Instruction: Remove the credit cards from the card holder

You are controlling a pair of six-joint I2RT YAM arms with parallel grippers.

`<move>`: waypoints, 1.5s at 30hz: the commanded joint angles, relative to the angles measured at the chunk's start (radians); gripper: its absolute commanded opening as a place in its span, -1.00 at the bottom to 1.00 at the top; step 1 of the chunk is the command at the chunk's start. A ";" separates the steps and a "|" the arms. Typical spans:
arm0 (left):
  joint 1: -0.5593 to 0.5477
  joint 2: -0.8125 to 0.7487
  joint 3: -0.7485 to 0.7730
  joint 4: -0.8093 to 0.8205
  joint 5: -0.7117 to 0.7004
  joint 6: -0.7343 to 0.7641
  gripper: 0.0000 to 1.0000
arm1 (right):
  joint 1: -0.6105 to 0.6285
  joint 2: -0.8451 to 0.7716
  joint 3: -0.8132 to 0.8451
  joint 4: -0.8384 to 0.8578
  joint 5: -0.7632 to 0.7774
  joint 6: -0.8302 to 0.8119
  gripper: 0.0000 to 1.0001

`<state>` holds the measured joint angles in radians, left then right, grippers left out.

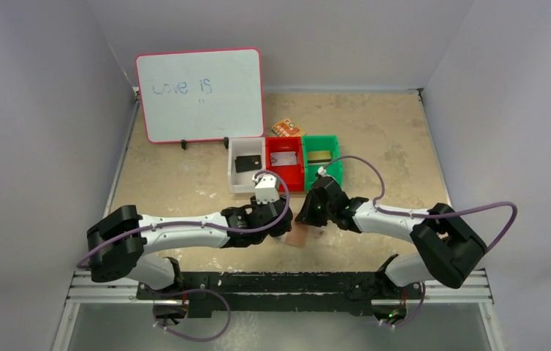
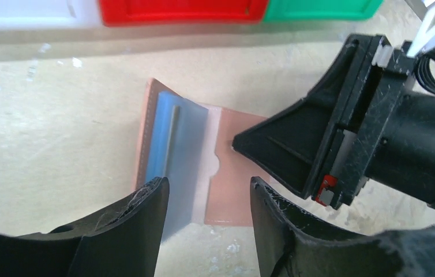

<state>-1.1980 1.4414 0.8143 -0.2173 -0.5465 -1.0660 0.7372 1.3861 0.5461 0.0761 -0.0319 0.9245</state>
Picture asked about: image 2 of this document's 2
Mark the red plastic bin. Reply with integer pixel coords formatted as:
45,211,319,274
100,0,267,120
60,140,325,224
98,0,268,27

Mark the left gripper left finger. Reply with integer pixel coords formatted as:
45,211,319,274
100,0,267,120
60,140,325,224
0,177,169,276

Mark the white plastic bin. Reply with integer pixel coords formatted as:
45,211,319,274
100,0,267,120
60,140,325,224
0,0,102,31

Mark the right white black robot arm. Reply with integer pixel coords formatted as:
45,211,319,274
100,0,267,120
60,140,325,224
232,34,435,209

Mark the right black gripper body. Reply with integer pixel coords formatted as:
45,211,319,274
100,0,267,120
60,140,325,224
311,35,419,211

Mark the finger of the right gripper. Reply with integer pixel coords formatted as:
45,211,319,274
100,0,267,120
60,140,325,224
301,33,389,115
232,96,337,199

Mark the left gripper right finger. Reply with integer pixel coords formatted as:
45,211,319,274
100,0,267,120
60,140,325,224
250,177,435,276

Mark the green plastic bin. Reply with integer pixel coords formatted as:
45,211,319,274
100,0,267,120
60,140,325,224
263,0,383,22

